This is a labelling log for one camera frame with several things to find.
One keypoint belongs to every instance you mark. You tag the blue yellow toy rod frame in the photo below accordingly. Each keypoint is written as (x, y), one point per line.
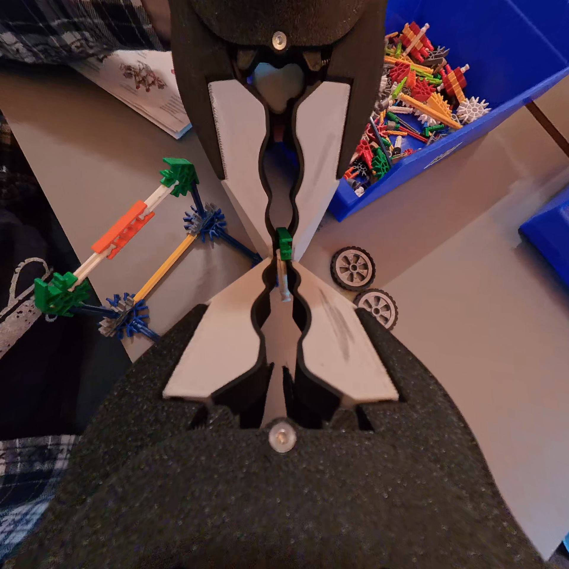
(204, 222)

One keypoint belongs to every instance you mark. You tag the black toy wheel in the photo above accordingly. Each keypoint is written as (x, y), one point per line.
(378, 308)
(353, 267)

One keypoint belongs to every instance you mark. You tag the toy instruction sheet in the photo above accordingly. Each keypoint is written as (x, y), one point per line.
(142, 84)

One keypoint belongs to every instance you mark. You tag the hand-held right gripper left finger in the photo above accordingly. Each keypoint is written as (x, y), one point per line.
(222, 342)

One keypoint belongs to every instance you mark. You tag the white toy rod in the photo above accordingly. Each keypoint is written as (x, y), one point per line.
(284, 280)

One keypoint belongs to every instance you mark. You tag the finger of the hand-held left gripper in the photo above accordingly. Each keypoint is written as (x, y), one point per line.
(236, 133)
(324, 133)

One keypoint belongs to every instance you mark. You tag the person's left forearm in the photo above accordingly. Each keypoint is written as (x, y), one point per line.
(71, 22)

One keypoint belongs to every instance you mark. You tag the blue bin with white label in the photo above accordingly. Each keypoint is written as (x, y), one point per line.
(533, 36)

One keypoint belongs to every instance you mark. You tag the orange toy connector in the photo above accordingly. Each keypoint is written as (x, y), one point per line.
(123, 229)

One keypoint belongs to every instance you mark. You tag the blue plastic bin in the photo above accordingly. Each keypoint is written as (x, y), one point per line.
(551, 240)

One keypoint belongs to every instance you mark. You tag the person's plaid shirt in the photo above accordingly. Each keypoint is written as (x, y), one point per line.
(27, 480)

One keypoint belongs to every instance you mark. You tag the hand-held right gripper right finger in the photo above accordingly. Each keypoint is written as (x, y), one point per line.
(342, 342)

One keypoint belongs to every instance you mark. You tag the pile of colourful toy pieces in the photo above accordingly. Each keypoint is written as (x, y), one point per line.
(418, 80)

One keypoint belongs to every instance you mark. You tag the person's dark printed shirt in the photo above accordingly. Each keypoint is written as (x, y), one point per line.
(27, 293)

